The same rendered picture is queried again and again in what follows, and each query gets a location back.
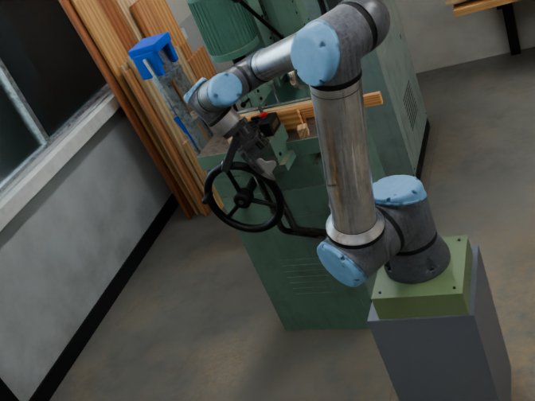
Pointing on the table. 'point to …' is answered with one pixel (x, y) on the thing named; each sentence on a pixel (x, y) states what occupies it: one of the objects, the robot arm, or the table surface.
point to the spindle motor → (224, 28)
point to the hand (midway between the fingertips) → (270, 177)
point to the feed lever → (259, 17)
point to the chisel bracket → (257, 95)
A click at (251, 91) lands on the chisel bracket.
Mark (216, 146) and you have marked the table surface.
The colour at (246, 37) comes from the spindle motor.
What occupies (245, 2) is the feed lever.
